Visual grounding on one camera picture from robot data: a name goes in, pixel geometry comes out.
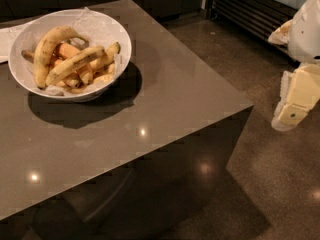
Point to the long yellow banana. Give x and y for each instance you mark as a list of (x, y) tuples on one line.
[(73, 63)]

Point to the large curved yellow banana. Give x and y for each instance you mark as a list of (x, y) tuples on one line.
[(44, 50)]

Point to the black appliance with vent grille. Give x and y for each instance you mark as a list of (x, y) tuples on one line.
[(259, 17)]

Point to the yellow banana right side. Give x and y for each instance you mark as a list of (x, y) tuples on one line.
[(107, 58)]

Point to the white bowl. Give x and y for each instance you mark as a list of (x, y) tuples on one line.
[(98, 28)]

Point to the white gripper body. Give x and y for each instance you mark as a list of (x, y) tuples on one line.
[(306, 34)]

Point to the orange banana under pile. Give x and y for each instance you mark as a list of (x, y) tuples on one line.
[(65, 50)]

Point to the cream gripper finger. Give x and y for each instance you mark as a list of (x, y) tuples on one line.
[(299, 93), (280, 36)]

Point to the white paper napkin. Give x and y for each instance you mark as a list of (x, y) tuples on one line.
[(9, 31)]

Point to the small banana pieces in bowl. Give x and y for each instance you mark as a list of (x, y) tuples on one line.
[(80, 80)]

